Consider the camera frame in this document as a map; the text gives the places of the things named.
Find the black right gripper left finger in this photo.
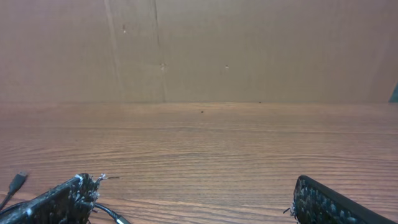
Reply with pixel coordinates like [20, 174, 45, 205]
[1, 173, 106, 224]

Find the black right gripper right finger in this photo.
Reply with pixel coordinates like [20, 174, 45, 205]
[290, 175, 395, 224]

